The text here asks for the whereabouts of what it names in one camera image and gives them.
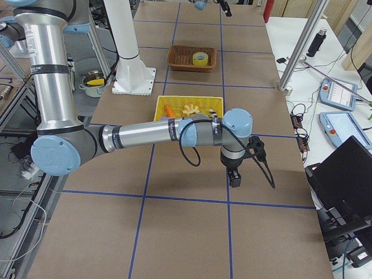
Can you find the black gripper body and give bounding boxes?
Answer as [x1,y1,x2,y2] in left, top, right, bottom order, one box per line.
[220,158,243,174]

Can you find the yellow clear tape roll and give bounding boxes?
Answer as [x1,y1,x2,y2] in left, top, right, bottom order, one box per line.
[192,52,209,67]

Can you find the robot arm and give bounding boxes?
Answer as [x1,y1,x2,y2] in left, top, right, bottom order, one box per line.
[190,0,232,17]
[11,1,253,187]

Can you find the yellow woven basket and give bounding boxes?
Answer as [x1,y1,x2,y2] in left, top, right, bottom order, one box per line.
[154,95,224,121]

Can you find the brown wicker basket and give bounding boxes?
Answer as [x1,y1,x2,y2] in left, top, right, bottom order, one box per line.
[167,45,216,73]

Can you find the toy panda figure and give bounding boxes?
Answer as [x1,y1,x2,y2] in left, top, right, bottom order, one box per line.
[209,109,218,118]

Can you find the toy croissant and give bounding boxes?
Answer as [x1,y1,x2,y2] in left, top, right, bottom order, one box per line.
[182,103,200,116]

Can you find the toy carrot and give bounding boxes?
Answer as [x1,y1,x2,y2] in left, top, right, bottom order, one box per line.
[164,105,176,118]

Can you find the black water bottle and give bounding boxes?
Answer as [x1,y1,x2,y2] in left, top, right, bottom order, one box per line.
[306,28,327,57]

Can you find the black laptop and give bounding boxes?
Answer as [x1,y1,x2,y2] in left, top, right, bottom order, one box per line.
[304,135,372,216]

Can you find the teach pendant near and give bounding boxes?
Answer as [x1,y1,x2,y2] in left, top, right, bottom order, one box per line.
[319,112,371,150]

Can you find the teach pendant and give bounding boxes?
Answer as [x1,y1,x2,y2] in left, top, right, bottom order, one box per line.
[319,78,356,111]
[319,112,371,150]

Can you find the teach pendant far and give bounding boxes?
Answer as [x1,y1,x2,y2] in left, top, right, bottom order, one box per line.
[319,78,356,111]

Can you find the white enamel pot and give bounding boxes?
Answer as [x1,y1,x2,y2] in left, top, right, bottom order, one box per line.
[78,70,105,98]

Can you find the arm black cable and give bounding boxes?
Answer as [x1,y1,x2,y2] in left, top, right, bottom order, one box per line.
[178,117,276,189]

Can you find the aluminium frame post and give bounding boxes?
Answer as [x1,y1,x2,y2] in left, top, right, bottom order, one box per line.
[278,0,329,96]

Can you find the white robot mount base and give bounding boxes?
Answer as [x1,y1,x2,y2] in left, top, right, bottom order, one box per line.
[104,0,156,96]

